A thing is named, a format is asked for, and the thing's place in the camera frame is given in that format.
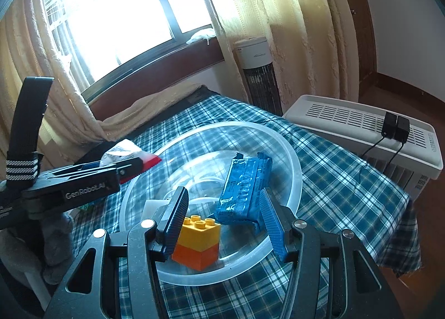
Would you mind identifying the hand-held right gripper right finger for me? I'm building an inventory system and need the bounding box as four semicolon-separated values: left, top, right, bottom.
259;188;406;319

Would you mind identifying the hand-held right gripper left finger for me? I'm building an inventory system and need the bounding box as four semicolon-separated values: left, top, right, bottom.
43;186;190;319

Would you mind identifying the white red snack packet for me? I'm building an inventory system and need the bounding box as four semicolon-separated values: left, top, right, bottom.
100;140;162;185

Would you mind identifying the yellow orange toy brick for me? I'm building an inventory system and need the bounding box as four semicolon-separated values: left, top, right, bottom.
171;215;222;272

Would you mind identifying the clear plastic bowl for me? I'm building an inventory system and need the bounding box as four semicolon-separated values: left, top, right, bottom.
120;121;303;286

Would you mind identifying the person's left hand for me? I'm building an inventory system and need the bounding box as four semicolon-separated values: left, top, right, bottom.
0;212;75;285

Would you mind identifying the white flat object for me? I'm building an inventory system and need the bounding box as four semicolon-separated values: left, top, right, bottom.
144;198;174;223

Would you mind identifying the blue snack packet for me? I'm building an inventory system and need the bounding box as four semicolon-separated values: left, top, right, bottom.
214;152;274;233

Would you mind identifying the beige folded cloth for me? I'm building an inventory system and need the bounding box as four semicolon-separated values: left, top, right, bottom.
88;83;209;142

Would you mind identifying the blue plaid tablecloth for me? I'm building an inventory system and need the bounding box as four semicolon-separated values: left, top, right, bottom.
71;93;423;319

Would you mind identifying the brown wooden window sill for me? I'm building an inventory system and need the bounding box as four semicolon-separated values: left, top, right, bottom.
81;41;227;121

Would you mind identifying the white air purifier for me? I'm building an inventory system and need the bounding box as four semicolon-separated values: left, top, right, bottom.
282;94;445;201

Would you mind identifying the beige curtain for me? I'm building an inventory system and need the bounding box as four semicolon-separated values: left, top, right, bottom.
0;0;124;166
188;0;352;118

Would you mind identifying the black power adapter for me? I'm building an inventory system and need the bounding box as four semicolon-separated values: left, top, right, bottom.
381;112;399;141
394;116;411;143

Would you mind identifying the white cloth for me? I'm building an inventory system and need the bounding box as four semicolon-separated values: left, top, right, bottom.
186;28;217;46

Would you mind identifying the window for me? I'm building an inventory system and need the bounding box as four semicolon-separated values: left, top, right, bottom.
38;0;226;97

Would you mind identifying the black adapter cable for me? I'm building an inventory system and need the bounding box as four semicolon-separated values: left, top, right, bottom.
383;141;404;171
359;137;387;158

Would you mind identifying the wooden door frame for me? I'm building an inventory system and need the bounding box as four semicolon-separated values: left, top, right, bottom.
330;0;378;104

